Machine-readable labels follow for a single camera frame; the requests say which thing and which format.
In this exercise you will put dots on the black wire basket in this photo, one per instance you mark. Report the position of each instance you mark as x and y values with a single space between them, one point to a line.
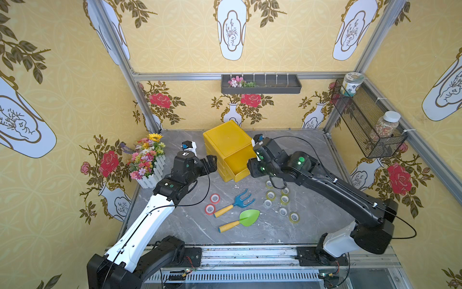
361 113

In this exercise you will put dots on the grey wall shelf tray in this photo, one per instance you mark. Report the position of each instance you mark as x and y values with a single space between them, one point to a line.
267 83

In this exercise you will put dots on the white lid snack jar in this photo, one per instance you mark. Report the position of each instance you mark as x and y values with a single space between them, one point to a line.
385 125

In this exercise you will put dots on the pink artificial flowers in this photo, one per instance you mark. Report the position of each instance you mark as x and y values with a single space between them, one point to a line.
238 81

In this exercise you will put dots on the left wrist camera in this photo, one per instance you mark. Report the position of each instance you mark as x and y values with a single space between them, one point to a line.
189 146

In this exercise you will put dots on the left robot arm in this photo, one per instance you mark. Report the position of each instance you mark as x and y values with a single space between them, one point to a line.
126 265

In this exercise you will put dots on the aluminium rail frame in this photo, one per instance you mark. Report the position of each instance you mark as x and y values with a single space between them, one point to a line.
273 266

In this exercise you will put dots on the red tape roll lower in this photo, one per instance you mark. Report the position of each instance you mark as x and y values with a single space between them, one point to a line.
210 209

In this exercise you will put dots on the yellow drawer cabinet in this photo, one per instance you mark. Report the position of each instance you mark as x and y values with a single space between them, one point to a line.
233 149

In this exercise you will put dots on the green toy garden shovel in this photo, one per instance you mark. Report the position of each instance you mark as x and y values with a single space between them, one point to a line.
246 218

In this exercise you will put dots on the yellow tape roll far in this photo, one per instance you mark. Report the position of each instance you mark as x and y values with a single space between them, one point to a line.
269 185

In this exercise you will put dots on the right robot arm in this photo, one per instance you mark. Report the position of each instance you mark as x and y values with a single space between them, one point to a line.
372 229

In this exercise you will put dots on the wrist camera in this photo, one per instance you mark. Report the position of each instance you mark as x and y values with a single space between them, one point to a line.
189 146
258 138

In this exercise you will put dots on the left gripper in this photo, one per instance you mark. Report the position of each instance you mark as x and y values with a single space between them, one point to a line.
204 165

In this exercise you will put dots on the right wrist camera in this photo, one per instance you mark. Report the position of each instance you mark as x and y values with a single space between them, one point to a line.
258 138

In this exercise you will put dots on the yellow tape roll middle left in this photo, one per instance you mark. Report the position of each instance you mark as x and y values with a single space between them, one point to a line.
271 196

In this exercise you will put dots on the clear tape roll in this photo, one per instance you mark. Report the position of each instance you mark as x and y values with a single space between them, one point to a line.
283 211
267 203

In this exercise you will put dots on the yellow tape roll middle right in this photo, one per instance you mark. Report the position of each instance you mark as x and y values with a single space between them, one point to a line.
284 200

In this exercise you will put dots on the red tape roll upper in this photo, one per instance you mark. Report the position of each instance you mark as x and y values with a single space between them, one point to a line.
215 199

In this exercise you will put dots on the jar with patterned lid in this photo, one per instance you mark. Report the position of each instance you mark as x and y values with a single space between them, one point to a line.
352 81

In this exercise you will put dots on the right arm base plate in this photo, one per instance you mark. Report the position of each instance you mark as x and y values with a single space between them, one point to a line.
309 256

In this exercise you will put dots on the flower basket white fence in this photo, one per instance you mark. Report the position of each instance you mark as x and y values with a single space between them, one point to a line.
147 161

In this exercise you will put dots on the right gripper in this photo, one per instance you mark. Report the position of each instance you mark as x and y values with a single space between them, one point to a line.
258 166

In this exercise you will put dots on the red tape roll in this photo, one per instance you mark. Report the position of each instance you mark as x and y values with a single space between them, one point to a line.
210 209
215 199

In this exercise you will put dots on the blue toy garden fork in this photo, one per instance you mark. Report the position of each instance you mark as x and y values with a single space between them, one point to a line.
242 200

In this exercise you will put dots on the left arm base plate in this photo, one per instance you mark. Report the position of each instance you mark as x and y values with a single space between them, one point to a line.
192 257

